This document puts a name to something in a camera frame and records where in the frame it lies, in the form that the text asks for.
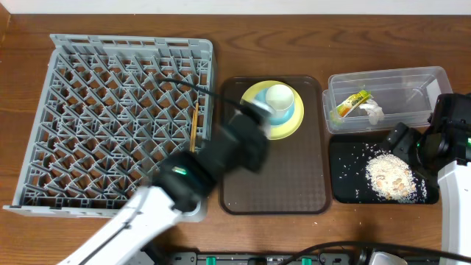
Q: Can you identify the yellow-green plate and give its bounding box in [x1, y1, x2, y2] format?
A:
[241, 80, 304, 140]

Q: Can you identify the white tissue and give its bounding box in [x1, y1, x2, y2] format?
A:
[359, 99, 384, 125]

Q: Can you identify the light blue saucer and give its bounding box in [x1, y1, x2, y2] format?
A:
[255, 88, 295, 126]

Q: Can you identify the wooden chopstick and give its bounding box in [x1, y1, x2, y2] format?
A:
[189, 110, 198, 152]
[190, 102, 199, 152]

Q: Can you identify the white cup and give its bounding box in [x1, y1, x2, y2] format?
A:
[265, 84, 294, 110]

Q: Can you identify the yellow green snack wrapper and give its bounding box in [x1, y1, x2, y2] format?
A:
[336, 90, 371, 118]

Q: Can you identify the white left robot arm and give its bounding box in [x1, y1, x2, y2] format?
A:
[63, 101, 275, 264]

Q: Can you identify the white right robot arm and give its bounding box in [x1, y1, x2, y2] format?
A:
[383, 93, 470, 264]

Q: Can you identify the pile of rice and scraps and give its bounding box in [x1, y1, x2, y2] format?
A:
[365, 154, 422, 204]

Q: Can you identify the clear plastic container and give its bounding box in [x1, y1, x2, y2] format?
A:
[322, 66, 453, 134]

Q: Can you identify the black plastic tray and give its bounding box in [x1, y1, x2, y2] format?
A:
[329, 133, 439, 205]

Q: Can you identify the brown serving tray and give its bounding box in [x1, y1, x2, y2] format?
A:
[219, 76, 332, 215]

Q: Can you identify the grey plastic dish rack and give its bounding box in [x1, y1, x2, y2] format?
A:
[7, 34, 216, 218]

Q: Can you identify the black base rail with buttons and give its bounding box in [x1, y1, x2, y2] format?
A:
[161, 251, 442, 265]

